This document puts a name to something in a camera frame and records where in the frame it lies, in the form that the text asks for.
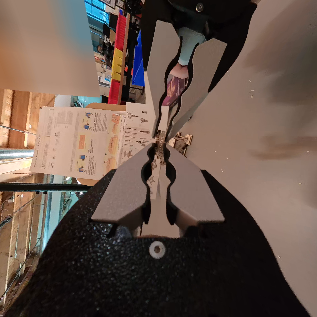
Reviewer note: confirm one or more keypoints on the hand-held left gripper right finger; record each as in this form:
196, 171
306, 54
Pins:
195, 198

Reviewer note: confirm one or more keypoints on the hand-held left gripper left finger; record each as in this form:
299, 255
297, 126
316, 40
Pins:
121, 195

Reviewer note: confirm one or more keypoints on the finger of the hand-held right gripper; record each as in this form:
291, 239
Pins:
205, 66
158, 54

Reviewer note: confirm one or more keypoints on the small wooden arch assembly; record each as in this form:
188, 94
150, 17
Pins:
160, 143

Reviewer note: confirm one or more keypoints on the grey desk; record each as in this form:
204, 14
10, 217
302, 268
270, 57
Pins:
247, 173

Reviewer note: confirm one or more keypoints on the person's right hand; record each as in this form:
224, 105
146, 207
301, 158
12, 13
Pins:
180, 71

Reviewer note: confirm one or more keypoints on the blue bin with square tag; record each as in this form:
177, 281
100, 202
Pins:
138, 62

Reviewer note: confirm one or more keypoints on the purple product box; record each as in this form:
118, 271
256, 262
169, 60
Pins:
174, 91

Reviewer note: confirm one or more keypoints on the rack of red yellow bins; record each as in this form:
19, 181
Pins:
117, 62

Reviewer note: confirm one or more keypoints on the wooden tower base model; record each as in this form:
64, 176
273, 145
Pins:
183, 142

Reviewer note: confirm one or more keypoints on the paper instruction sheet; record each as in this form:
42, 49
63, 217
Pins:
81, 138

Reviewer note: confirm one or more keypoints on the silver air duct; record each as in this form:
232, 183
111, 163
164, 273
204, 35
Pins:
14, 154

